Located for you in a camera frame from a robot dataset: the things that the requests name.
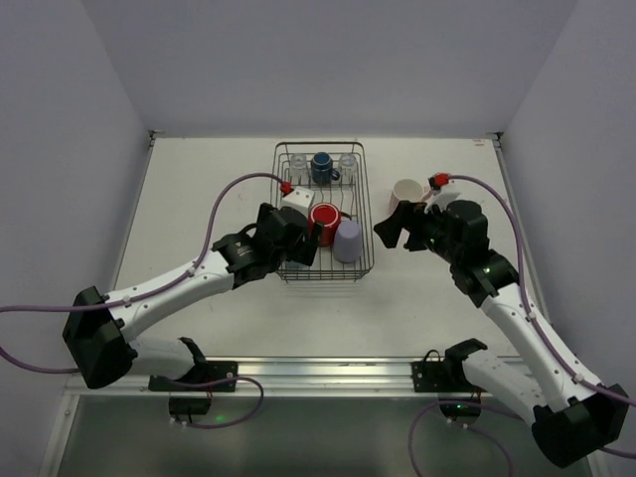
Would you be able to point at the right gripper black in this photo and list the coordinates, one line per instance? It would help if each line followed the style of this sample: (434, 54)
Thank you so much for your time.
(410, 228)

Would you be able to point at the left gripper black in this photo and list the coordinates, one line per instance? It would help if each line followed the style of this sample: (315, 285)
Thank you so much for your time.
(302, 239)

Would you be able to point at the lavender cup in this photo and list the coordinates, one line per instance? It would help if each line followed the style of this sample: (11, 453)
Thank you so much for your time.
(348, 242)

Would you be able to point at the pink mug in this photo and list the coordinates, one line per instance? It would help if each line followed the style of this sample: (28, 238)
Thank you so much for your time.
(407, 190)

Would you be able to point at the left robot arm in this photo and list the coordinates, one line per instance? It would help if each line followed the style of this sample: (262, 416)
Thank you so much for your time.
(104, 331)

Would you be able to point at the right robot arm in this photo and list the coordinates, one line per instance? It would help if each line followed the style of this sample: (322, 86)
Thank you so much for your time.
(571, 412)

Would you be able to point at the red mug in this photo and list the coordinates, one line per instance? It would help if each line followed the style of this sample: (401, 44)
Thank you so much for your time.
(330, 217)

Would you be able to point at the right clear glass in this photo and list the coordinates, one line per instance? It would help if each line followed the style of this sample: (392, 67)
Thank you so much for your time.
(348, 167)

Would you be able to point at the clear glass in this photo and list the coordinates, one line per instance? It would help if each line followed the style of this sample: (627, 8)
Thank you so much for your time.
(298, 168)
(348, 167)

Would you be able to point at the left clear glass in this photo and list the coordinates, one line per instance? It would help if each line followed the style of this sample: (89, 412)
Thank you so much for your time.
(298, 168)

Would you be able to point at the dark blue mug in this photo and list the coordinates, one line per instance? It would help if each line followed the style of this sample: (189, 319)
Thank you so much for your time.
(323, 170)

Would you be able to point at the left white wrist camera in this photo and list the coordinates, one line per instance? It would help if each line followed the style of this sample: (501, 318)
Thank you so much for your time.
(299, 199)

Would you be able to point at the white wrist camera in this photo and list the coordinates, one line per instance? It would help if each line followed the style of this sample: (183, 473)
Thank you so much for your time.
(299, 199)
(441, 192)

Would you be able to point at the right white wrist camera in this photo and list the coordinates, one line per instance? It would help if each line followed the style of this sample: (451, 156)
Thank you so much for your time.
(441, 192)

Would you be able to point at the wire dish rack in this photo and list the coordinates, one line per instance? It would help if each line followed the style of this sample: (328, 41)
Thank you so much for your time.
(351, 199)

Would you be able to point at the aluminium mounting rail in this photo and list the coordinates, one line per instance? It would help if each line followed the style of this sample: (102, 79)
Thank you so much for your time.
(294, 377)

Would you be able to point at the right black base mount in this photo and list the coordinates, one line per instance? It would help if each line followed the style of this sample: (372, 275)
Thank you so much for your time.
(437, 373)

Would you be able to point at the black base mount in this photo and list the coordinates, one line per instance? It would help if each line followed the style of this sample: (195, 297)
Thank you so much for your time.
(213, 377)
(437, 373)

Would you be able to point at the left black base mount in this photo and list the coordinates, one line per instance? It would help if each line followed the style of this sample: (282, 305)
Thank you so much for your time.
(213, 377)

